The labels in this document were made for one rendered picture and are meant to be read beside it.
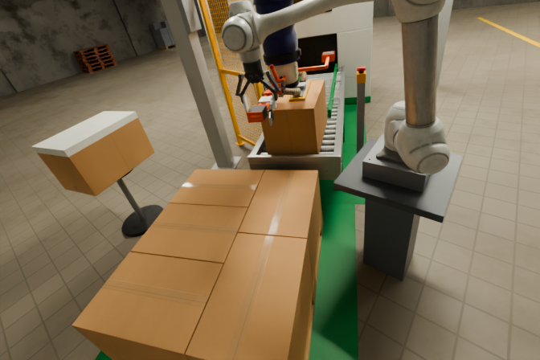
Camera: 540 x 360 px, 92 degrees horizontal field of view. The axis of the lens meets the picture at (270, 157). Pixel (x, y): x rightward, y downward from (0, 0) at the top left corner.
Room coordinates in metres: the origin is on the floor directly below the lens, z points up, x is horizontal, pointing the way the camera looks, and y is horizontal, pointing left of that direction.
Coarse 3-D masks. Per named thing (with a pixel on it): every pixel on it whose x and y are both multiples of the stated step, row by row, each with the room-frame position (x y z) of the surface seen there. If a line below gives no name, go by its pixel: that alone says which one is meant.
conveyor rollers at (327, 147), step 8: (328, 80) 3.36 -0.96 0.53; (328, 88) 3.02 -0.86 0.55; (336, 88) 2.98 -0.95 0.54; (328, 96) 2.77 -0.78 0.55; (336, 96) 2.73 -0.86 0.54; (328, 104) 2.58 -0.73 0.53; (336, 104) 2.55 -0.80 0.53; (336, 112) 2.31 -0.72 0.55; (328, 120) 2.23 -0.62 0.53; (336, 120) 2.21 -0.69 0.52; (328, 128) 2.06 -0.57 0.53; (328, 136) 1.90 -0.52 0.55; (328, 144) 1.80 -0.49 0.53; (264, 152) 1.91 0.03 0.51; (320, 152) 1.67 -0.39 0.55; (328, 152) 1.65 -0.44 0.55
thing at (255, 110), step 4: (260, 104) 1.14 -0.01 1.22; (264, 104) 1.14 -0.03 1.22; (252, 108) 1.12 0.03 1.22; (256, 108) 1.11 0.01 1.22; (260, 108) 1.10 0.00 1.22; (264, 108) 1.10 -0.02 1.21; (248, 112) 1.08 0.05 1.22; (252, 112) 1.08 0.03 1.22; (256, 112) 1.07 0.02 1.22; (260, 112) 1.06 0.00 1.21; (264, 112) 1.09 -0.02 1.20; (248, 116) 1.08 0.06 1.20; (264, 116) 1.09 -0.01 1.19; (248, 120) 1.08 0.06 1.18; (260, 120) 1.06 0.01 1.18; (264, 120) 1.08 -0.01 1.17
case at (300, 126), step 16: (320, 80) 2.15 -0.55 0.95; (288, 96) 1.92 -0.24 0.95; (320, 96) 1.88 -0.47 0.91; (288, 112) 1.67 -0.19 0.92; (304, 112) 1.63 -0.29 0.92; (320, 112) 1.82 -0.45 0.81; (272, 128) 1.73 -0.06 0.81; (288, 128) 1.68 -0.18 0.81; (304, 128) 1.64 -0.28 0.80; (320, 128) 1.78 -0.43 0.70; (272, 144) 1.74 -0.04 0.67; (288, 144) 1.69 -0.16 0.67; (304, 144) 1.64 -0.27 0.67; (320, 144) 1.72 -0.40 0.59
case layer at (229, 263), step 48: (192, 192) 1.51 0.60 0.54; (240, 192) 1.39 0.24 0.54; (288, 192) 1.29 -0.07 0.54; (144, 240) 1.13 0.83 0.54; (192, 240) 1.05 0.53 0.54; (240, 240) 0.98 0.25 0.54; (288, 240) 0.91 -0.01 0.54; (144, 288) 0.81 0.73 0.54; (192, 288) 0.75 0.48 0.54; (240, 288) 0.70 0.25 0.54; (288, 288) 0.66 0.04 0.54; (96, 336) 0.65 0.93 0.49; (144, 336) 0.58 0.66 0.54; (192, 336) 0.55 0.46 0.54; (240, 336) 0.51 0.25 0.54; (288, 336) 0.47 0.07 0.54
